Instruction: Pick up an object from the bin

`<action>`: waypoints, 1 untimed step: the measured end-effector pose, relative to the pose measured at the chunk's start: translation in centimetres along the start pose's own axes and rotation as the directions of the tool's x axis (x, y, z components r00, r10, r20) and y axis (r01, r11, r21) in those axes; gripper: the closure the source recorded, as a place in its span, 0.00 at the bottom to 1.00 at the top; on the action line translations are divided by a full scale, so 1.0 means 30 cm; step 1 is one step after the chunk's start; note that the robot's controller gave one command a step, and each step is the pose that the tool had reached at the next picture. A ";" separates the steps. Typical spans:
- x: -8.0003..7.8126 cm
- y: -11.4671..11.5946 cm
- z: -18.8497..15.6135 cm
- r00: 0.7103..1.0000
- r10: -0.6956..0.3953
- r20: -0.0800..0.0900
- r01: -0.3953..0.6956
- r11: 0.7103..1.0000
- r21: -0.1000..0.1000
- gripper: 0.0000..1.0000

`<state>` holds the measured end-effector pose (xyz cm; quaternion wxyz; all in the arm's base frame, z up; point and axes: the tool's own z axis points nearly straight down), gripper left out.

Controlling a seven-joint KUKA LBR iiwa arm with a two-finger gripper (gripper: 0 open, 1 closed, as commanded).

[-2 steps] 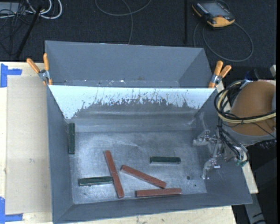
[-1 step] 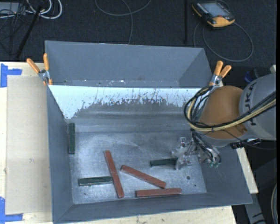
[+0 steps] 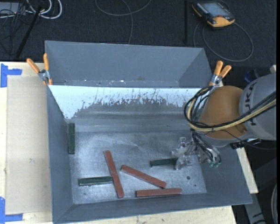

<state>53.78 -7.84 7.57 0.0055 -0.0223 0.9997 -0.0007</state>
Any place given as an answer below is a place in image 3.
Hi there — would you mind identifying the dark green flat block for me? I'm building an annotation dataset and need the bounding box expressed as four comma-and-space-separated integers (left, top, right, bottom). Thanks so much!
68, 122, 76, 155
78, 175, 114, 187
150, 158, 179, 168

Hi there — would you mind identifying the grey metal bin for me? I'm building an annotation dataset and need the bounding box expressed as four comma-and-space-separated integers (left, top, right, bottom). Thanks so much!
44, 40, 253, 224

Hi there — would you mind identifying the black cylinder on white bracket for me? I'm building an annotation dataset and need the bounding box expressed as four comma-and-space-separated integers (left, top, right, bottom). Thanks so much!
230, 138, 263, 150

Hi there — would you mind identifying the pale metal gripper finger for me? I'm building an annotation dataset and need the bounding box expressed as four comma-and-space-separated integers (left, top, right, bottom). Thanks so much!
172, 137, 193, 158
175, 154, 194, 171

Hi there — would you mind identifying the pale flat board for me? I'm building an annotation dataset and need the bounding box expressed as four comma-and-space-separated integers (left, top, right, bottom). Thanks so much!
5, 75, 53, 216

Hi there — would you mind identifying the red-brown flat block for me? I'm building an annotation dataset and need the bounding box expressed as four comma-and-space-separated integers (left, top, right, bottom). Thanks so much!
119, 164, 168, 189
103, 150, 126, 199
134, 187, 183, 198

